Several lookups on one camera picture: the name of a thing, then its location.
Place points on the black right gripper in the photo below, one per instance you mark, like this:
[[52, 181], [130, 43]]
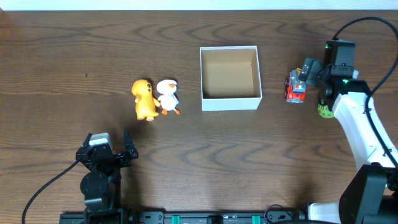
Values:
[[311, 71]]

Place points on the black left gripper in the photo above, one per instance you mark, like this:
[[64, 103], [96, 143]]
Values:
[[109, 157]]

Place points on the red toy truck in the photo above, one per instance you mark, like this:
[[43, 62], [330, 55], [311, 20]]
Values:
[[295, 90]]

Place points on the green ball with red symbols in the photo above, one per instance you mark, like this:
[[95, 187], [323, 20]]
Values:
[[323, 110]]

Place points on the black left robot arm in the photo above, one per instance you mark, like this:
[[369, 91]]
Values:
[[101, 187]]

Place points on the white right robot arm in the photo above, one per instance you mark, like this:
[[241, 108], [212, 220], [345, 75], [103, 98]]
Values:
[[371, 196]]

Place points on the yellow duck toy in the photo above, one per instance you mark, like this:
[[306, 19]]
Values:
[[146, 104]]

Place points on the white duck toy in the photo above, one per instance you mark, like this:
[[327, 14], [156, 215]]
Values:
[[167, 98]]

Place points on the white cardboard box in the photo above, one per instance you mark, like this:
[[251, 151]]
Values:
[[230, 78]]

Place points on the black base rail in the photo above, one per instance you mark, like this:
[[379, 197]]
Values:
[[270, 216]]

